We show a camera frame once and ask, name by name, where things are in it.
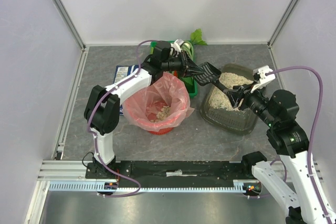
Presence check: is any red mesh waste basket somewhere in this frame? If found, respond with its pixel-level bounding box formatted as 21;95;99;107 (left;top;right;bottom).
123;73;190;135

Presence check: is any black litter scoop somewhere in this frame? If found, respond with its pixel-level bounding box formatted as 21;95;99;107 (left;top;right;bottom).
193;62;228;94

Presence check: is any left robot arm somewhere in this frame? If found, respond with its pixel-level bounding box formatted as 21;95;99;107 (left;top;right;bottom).
84;39;204;176

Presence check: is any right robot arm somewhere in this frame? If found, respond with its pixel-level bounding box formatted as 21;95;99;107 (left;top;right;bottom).
224;84;335;223

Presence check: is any dark translucent litter box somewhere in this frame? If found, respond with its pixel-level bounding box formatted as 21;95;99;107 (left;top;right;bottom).
200;63;258;135

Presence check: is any green vegetable tray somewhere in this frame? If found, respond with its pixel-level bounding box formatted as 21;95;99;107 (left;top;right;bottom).
150;40;198;98

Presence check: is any green long beans bundle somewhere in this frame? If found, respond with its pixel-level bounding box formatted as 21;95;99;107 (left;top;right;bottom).
181;41;194;60

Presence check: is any green leaf sprig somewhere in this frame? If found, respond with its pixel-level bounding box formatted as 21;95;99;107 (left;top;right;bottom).
190;28;207;46

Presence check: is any blue Doritos chip bag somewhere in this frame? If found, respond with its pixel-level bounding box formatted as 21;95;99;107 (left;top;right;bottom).
112;63;140;117

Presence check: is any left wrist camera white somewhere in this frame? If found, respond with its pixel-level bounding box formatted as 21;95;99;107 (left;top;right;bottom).
171;39;190;52

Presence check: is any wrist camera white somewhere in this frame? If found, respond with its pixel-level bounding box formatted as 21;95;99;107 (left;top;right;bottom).
171;39;190;52
251;65;276;93

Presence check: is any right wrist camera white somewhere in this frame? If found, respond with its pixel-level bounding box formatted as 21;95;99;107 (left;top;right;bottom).
251;65;276;93

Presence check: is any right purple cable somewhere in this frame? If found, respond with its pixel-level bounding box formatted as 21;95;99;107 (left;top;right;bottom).
243;66;331;224

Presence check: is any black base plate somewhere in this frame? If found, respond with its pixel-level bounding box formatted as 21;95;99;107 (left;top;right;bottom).
85;159;263;188

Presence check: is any white cable duct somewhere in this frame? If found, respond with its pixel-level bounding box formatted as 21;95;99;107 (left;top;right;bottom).
48;181;260;193

